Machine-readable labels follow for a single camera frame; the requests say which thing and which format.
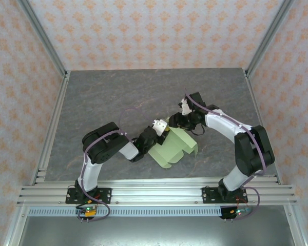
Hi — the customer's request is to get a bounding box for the small lit circuit board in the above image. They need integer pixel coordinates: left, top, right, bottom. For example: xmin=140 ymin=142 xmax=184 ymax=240
xmin=229 ymin=207 xmax=252 ymax=217

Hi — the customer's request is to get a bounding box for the aluminium frame post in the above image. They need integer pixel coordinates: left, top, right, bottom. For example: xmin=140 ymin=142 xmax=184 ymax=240
xmin=16 ymin=0 xmax=69 ymax=77
xmin=245 ymin=0 xmax=296 ymax=77

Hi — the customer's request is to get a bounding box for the grey slotted cable duct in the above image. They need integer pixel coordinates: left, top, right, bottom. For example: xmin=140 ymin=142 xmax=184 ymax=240
xmin=28 ymin=208 xmax=223 ymax=217

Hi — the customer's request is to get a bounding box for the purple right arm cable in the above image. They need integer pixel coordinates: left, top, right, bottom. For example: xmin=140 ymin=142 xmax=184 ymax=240
xmin=184 ymin=88 xmax=269 ymax=221

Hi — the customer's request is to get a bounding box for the yellow connector circuit board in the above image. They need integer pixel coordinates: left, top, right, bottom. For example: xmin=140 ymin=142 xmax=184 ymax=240
xmin=75 ymin=204 xmax=98 ymax=219

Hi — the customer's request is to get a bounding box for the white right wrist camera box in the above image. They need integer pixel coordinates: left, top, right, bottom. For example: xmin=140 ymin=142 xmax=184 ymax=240
xmin=179 ymin=98 xmax=194 ymax=116

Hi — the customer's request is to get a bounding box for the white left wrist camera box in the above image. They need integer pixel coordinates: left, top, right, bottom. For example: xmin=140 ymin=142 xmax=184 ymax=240
xmin=150 ymin=118 xmax=169 ymax=137

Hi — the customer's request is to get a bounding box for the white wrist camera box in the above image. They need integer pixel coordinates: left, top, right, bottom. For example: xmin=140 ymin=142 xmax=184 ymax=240
xmin=150 ymin=118 xmax=169 ymax=137
xmin=179 ymin=98 xmax=194 ymax=116

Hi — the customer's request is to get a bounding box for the light green paper box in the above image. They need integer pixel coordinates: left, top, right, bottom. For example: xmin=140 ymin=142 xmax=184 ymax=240
xmin=147 ymin=116 xmax=199 ymax=170

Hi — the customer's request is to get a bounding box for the narrow aluminium table edge rail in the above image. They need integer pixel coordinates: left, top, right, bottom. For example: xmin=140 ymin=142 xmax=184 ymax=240
xmin=30 ymin=178 xmax=283 ymax=187

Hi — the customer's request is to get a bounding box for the aluminium table side rail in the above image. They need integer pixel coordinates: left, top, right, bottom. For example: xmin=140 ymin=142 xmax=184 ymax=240
xmin=29 ymin=71 xmax=71 ymax=187
xmin=243 ymin=68 xmax=284 ymax=185

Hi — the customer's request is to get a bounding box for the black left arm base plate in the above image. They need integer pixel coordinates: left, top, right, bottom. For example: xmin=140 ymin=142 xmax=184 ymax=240
xmin=65 ymin=188 xmax=112 ymax=205

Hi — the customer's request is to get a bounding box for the wide aluminium mounting beam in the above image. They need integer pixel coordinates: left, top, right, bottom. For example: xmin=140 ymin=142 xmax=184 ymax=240
xmin=16 ymin=186 xmax=298 ymax=206

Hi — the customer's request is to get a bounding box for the grey metal shelf panel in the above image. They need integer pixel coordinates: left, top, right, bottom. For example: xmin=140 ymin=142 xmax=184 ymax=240
xmin=17 ymin=216 xmax=296 ymax=246

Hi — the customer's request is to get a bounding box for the aluminium lower frame strut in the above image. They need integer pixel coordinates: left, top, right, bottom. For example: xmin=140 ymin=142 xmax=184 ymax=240
xmin=2 ymin=204 xmax=29 ymax=246
xmin=282 ymin=204 xmax=308 ymax=246

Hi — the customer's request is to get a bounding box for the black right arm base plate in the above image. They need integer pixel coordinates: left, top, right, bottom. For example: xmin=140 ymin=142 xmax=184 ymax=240
xmin=202 ymin=187 xmax=249 ymax=205

